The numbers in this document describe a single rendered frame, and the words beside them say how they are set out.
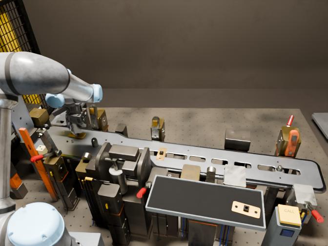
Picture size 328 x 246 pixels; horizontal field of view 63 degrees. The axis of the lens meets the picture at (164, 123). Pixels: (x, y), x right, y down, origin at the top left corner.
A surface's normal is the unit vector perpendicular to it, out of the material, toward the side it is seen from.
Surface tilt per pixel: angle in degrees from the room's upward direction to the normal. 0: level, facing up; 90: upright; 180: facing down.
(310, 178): 0
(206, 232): 90
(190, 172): 0
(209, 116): 0
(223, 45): 90
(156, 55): 90
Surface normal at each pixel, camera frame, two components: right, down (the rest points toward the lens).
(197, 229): -0.22, 0.61
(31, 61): 0.52, -0.37
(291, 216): -0.04, -0.78
